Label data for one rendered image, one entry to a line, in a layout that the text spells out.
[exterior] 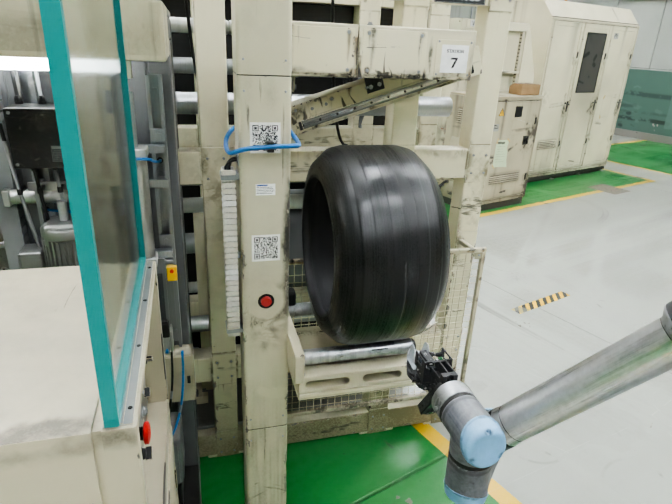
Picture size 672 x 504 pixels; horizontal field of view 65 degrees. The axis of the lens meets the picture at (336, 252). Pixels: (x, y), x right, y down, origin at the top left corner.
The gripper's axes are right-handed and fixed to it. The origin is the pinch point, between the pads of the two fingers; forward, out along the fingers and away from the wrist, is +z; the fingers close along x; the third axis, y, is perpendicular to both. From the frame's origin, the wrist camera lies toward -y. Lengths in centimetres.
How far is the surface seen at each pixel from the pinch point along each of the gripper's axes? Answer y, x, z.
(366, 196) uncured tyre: 38.9, 10.9, 12.5
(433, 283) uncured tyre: 18.0, -5.5, 3.7
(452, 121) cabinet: -5, -231, 433
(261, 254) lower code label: 20.5, 35.3, 24.1
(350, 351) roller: -8.4, 11.1, 17.0
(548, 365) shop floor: -100, -145, 114
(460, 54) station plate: 71, -30, 50
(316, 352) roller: -7.9, 21.0, 17.7
